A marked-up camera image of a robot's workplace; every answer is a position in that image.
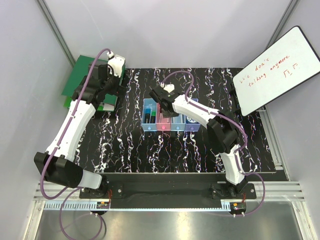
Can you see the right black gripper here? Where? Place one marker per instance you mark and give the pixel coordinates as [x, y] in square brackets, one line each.
[169, 114]

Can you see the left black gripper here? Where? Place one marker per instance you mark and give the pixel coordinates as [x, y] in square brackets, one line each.
[119, 90]

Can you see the teal blue bin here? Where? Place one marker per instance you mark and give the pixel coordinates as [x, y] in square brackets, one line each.
[178, 123]

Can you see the light blue bin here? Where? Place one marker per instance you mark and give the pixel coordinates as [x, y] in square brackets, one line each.
[148, 102]

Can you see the green ring binder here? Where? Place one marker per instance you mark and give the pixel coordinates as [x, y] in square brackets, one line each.
[80, 80]

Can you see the purple bin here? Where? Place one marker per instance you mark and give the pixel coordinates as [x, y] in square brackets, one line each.
[191, 127]

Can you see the green sharpener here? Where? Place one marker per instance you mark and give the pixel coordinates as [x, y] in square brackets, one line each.
[153, 117]

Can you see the pink bin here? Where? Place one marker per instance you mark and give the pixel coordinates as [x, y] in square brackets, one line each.
[162, 123]

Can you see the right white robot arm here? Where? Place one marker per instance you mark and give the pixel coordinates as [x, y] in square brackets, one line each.
[222, 133]

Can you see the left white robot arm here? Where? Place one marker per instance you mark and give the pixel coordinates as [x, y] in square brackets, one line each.
[56, 165]

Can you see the black marble mat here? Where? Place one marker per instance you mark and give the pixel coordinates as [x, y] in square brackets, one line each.
[115, 142]

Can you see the white board with writing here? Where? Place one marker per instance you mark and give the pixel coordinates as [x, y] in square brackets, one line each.
[287, 63]

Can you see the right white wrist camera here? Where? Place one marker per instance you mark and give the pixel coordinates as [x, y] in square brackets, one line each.
[168, 88]

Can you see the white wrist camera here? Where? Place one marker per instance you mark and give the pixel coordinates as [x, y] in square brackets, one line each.
[168, 88]
[117, 63]

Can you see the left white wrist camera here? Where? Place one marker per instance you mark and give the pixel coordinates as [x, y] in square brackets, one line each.
[117, 63]

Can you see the aluminium frame rail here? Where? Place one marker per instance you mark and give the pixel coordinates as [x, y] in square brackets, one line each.
[46, 12]

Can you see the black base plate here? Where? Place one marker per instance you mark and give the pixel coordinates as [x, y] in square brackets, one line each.
[168, 191]

